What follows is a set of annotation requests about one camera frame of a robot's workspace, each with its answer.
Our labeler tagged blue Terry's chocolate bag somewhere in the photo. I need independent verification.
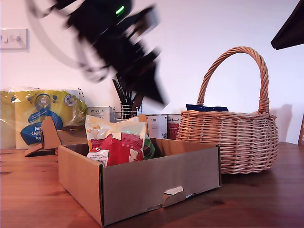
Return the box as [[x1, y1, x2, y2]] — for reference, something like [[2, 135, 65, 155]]
[[186, 104, 229, 112]]

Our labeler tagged red and cream egg bag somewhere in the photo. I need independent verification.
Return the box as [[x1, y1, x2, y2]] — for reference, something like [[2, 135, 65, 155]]
[[85, 114, 147, 167]]

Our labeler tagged woven wicker basket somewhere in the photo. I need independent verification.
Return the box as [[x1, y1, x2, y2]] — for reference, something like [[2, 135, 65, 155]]
[[175, 46, 279, 175]]

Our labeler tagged white Porlex box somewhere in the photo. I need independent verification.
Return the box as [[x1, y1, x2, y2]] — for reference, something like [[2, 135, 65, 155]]
[[87, 106, 116, 123]]

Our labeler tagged brown cardboard box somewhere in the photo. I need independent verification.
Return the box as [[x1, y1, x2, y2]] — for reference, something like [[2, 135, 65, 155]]
[[23, 116, 222, 226]]

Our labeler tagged black chopstick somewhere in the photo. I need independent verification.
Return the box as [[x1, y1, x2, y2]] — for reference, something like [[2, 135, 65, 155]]
[[116, 78, 128, 105], [112, 78, 124, 105]]

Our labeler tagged white tin can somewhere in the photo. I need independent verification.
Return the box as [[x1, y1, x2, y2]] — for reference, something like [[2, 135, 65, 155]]
[[146, 114, 168, 140]]

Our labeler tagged red label tin can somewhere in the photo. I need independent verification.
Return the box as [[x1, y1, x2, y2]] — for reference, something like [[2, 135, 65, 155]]
[[167, 114, 181, 140]]

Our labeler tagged kitchen towel pack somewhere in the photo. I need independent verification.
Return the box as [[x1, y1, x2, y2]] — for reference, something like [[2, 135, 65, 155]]
[[0, 86, 88, 150]]

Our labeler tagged wooden chair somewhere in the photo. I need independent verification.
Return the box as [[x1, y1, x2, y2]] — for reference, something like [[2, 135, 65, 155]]
[[298, 113, 304, 145]]

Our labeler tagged brown handled utensil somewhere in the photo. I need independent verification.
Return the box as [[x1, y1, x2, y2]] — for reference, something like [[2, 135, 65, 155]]
[[130, 94, 144, 118]]

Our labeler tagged chrome wire utensil holder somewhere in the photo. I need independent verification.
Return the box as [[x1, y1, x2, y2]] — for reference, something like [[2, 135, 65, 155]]
[[120, 103, 143, 119]]

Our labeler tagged black cable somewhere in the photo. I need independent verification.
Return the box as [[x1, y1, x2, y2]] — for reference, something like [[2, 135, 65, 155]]
[[78, 46, 117, 83], [25, 0, 81, 69]]

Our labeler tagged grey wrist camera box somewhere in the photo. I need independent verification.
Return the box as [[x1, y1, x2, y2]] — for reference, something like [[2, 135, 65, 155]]
[[129, 7, 161, 34]]

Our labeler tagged white light switch plate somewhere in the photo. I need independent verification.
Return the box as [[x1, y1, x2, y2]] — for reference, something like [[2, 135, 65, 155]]
[[0, 28, 28, 50]]

